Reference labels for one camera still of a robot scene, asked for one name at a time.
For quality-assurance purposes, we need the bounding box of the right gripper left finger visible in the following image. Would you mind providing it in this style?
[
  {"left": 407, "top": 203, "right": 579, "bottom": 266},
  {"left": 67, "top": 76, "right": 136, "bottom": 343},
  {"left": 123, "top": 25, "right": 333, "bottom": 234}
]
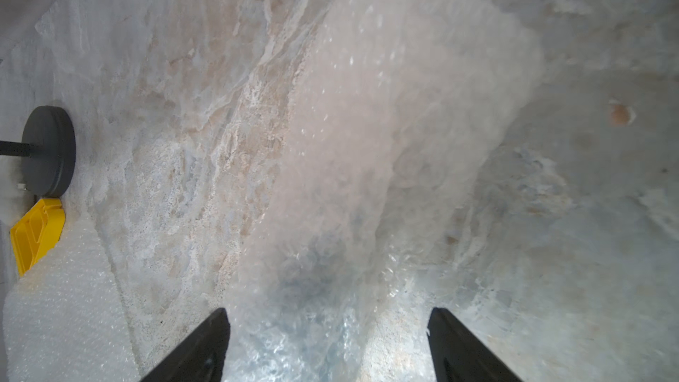
[{"left": 141, "top": 308, "right": 231, "bottom": 382}]

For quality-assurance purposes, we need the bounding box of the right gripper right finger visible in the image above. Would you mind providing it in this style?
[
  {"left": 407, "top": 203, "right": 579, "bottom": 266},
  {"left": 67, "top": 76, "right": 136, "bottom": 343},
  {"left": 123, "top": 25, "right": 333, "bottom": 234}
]
[{"left": 427, "top": 308, "right": 522, "bottom": 382}]

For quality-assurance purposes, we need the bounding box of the black round base stand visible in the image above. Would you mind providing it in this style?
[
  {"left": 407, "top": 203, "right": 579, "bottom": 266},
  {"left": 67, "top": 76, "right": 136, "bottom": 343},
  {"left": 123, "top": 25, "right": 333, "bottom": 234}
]
[{"left": 1, "top": 105, "right": 76, "bottom": 198}]

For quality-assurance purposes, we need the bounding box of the white plastic toy figure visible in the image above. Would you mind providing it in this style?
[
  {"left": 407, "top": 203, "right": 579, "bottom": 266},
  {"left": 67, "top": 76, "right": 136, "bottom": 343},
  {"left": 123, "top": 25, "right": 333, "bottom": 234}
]
[{"left": 0, "top": 157, "right": 35, "bottom": 226}]

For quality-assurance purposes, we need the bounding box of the yellow plastic triangular frame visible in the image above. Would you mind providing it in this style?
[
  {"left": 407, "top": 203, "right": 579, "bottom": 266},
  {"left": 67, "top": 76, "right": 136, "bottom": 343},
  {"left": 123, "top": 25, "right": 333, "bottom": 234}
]
[{"left": 10, "top": 198, "right": 65, "bottom": 277}]

